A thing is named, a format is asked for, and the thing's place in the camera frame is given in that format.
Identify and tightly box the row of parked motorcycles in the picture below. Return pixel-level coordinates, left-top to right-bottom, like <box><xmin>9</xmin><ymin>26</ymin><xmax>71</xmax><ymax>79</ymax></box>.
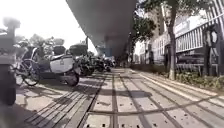
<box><xmin>69</xmin><ymin>43</ymin><xmax>117</xmax><ymax>76</ymax></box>

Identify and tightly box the grey paved sidewalk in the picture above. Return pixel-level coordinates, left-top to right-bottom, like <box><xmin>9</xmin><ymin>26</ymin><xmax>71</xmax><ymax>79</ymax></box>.
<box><xmin>0</xmin><ymin>67</ymin><xmax>224</xmax><ymax>128</ymax></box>

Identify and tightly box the elevated concrete viaduct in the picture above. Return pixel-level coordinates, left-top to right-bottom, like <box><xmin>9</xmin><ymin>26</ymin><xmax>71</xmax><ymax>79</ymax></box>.
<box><xmin>65</xmin><ymin>0</ymin><xmax>138</xmax><ymax>58</ymax></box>

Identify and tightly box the white scooter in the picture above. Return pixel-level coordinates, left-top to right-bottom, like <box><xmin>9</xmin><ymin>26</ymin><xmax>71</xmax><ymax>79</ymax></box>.
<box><xmin>31</xmin><ymin>44</ymin><xmax>82</xmax><ymax>88</ymax></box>

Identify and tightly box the tree with pale trunk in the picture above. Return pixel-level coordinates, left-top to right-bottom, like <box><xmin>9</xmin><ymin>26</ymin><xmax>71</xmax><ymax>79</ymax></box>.
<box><xmin>133</xmin><ymin>0</ymin><xmax>214</xmax><ymax>81</ymax></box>

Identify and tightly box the pale kerb strip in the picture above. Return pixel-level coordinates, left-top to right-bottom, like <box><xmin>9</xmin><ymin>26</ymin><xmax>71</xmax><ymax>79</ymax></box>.
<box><xmin>133</xmin><ymin>69</ymin><xmax>224</xmax><ymax>101</ymax></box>

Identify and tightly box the building with white fence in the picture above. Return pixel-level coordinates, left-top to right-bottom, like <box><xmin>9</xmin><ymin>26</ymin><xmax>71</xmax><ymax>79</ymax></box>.
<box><xmin>133</xmin><ymin>0</ymin><xmax>224</xmax><ymax>78</ymax></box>

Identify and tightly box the bicycle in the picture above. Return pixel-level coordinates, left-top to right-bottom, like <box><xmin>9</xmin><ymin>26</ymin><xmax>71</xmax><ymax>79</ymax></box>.
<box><xmin>13</xmin><ymin>49</ymin><xmax>42</xmax><ymax>87</ymax></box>

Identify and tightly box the low green hedge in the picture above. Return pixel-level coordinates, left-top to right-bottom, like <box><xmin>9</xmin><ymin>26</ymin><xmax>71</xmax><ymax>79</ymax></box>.
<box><xmin>131</xmin><ymin>63</ymin><xmax>224</xmax><ymax>90</ymax></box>

